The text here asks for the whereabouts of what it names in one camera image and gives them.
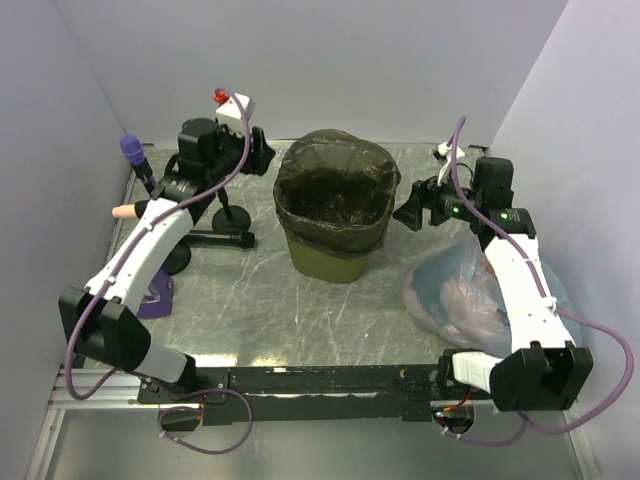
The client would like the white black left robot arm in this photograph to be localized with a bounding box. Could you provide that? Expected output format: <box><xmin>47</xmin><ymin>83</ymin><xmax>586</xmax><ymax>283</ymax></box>
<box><xmin>58</xmin><ymin>118</ymin><xmax>275</xmax><ymax>402</ymax></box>

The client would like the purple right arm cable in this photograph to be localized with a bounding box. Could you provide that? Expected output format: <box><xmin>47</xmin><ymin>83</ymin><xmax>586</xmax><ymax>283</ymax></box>
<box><xmin>447</xmin><ymin>117</ymin><xmax>635</xmax><ymax>435</ymax></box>

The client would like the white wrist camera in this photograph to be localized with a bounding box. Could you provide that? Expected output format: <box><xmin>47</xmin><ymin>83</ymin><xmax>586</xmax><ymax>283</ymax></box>
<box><xmin>212</xmin><ymin>89</ymin><xmax>255</xmax><ymax>137</ymax></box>
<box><xmin>432</xmin><ymin>142</ymin><xmax>452</xmax><ymax>186</ymax></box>

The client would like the olive green mesh trash bin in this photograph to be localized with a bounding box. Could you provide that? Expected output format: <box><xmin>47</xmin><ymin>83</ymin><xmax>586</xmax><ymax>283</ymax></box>
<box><xmin>286</xmin><ymin>235</ymin><xmax>369</xmax><ymax>284</ymax></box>

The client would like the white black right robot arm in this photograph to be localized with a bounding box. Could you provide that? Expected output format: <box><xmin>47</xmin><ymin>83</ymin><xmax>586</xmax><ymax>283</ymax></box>
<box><xmin>393</xmin><ymin>157</ymin><xmax>593</xmax><ymax>411</ymax></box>

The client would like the translucent bag with clothes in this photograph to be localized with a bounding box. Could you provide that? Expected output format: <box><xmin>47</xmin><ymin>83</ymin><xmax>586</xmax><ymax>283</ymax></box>
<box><xmin>401</xmin><ymin>229</ymin><xmax>584</xmax><ymax>351</ymax></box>

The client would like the grey translucent trash bag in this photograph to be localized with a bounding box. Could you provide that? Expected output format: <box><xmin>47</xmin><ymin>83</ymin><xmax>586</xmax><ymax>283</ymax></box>
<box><xmin>273</xmin><ymin>129</ymin><xmax>401</xmax><ymax>258</ymax></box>

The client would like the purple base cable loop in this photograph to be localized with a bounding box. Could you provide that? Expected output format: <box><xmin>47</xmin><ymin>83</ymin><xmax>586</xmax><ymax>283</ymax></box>
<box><xmin>157</xmin><ymin>388</ymin><xmax>252</xmax><ymax>455</ymax></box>

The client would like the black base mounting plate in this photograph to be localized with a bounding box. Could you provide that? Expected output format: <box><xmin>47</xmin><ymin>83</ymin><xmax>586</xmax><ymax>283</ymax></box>
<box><xmin>137</xmin><ymin>364</ymin><xmax>468</xmax><ymax>426</ymax></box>

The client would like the purple box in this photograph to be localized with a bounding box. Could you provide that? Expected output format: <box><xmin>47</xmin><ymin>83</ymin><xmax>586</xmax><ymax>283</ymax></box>
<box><xmin>137</xmin><ymin>270</ymin><xmax>174</xmax><ymax>319</ymax></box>

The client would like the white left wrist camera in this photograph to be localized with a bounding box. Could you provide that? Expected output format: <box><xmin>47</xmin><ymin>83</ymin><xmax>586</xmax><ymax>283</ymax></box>
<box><xmin>212</xmin><ymin>89</ymin><xmax>255</xmax><ymax>137</ymax></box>

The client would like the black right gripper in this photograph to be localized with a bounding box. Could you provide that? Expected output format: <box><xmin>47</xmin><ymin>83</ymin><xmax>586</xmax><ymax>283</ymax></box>
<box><xmin>392</xmin><ymin>166</ymin><xmax>482</xmax><ymax>232</ymax></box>

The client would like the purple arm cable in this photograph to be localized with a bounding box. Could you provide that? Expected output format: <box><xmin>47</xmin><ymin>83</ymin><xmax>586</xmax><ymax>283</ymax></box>
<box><xmin>447</xmin><ymin>117</ymin><xmax>635</xmax><ymax>435</ymax></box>
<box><xmin>63</xmin><ymin>89</ymin><xmax>252</xmax><ymax>401</ymax></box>

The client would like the purple microphone on stand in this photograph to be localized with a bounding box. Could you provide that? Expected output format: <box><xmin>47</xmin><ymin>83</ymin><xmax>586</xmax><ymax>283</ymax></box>
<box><xmin>119</xmin><ymin>134</ymin><xmax>156</xmax><ymax>196</ymax></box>

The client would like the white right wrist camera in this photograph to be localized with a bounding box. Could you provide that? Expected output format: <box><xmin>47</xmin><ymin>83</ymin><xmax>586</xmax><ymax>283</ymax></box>
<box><xmin>432</xmin><ymin>142</ymin><xmax>452</xmax><ymax>186</ymax></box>

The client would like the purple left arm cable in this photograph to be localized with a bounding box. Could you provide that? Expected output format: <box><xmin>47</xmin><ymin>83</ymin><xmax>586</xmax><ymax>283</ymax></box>
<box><xmin>63</xmin><ymin>89</ymin><xmax>252</xmax><ymax>401</ymax></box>

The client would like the aluminium rail frame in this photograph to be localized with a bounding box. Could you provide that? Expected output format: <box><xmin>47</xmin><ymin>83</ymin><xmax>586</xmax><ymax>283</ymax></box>
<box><xmin>27</xmin><ymin>369</ymin><xmax>601</xmax><ymax>479</ymax></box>

